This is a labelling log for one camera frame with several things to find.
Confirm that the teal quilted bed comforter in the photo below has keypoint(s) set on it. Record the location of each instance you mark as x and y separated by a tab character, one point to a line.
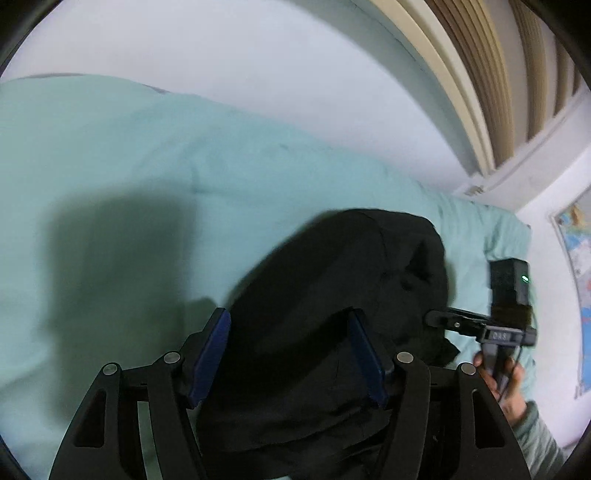
128	213

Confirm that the person's right hand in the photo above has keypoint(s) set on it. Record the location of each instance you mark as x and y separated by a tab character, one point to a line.
510	398

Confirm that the black tracker box green light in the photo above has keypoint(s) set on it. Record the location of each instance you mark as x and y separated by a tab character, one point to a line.
509	282

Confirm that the black hooded jacket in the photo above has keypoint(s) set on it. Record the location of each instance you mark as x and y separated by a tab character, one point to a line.
289	397

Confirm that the striped brown window blind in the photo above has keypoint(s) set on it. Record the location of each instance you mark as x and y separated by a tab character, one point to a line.
503	70

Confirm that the grey right sleeve forearm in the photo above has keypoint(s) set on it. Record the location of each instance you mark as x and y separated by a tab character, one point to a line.
543	456

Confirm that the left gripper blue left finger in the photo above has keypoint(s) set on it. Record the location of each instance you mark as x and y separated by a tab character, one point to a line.
205	350

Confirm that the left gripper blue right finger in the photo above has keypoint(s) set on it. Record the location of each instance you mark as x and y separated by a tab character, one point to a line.
375	362

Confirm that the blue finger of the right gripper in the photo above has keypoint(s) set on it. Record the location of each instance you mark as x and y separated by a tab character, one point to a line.
463	322

